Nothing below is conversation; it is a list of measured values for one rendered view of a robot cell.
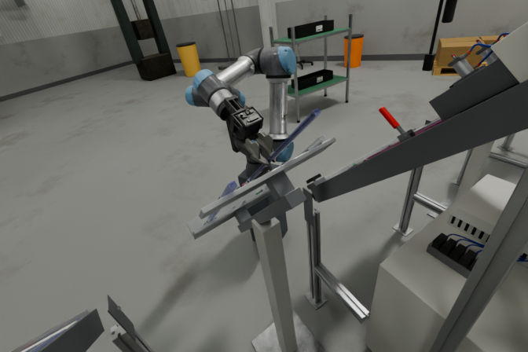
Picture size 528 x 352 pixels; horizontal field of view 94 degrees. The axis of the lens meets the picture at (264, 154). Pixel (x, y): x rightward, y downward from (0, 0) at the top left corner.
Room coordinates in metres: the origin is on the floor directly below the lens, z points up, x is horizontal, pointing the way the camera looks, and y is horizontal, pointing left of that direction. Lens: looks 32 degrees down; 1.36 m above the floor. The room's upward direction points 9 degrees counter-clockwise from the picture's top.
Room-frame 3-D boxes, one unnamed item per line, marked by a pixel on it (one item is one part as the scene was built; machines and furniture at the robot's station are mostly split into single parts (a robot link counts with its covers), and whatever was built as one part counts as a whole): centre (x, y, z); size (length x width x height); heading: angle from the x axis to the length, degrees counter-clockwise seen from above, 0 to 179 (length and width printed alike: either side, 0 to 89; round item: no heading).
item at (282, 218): (1.14, 0.04, 0.27); 0.18 x 0.18 x 0.55; 54
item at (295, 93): (3.23, -0.79, 0.55); 0.91 x 0.46 x 1.10; 117
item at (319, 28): (3.23, -0.79, 1.01); 0.57 x 0.17 x 0.11; 117
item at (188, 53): (6.63, 1.48, 0.37); 0.49 x 0.47 x 0.74; 146
